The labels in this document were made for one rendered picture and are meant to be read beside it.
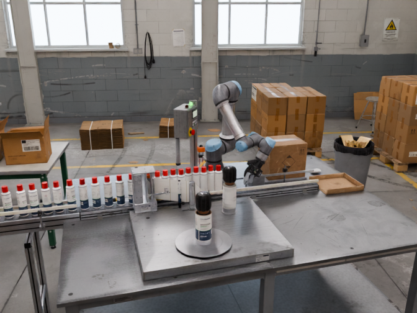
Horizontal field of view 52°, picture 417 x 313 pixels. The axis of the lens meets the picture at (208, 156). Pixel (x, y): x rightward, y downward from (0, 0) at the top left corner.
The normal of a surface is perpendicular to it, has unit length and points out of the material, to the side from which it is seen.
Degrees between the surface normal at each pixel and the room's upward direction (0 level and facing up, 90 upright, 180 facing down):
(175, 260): 0
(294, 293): 0
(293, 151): 90
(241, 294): 3
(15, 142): 91
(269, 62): 90
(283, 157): 90
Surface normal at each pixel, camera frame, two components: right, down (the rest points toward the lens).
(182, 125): -0.33, 0.32
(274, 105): 0.07, 0.33
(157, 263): 0.00, -0.94
